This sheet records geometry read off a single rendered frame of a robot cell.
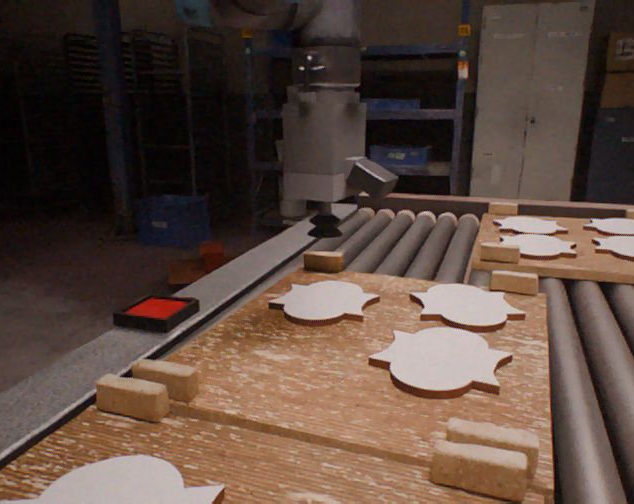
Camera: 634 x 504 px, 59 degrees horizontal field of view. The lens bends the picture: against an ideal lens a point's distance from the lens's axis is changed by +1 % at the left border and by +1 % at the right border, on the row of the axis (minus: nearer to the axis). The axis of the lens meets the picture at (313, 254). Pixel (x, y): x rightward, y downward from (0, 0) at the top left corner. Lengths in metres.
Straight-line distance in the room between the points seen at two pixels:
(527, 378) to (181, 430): 0.31
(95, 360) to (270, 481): 0.30
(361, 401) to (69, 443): 0.23
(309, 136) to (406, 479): 0.36
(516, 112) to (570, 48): 0.58
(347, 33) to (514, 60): 4.33
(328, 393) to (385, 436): 0.08
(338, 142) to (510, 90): 4.33
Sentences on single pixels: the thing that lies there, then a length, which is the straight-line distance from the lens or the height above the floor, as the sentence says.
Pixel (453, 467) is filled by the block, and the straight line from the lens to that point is 0.39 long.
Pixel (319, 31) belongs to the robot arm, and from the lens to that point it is 0.61.
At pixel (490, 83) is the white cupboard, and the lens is 4.91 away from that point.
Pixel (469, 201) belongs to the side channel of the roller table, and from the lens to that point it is 1.39.
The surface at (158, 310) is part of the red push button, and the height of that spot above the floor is 0.93.
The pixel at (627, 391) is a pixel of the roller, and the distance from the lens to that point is 0.61.
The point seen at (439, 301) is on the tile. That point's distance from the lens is 0.69.
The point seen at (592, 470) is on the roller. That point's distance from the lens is 0.48.
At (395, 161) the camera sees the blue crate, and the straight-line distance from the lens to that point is 4.91.
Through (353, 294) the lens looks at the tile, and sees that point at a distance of 0.70.
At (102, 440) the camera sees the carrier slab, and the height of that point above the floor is 0.94.
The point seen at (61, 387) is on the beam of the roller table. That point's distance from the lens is 0.60.
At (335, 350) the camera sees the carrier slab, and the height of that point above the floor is 0.94.
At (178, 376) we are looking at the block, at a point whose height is 0.96.
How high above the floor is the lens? 1.18
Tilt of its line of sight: 15 degrees down
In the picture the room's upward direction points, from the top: straight up
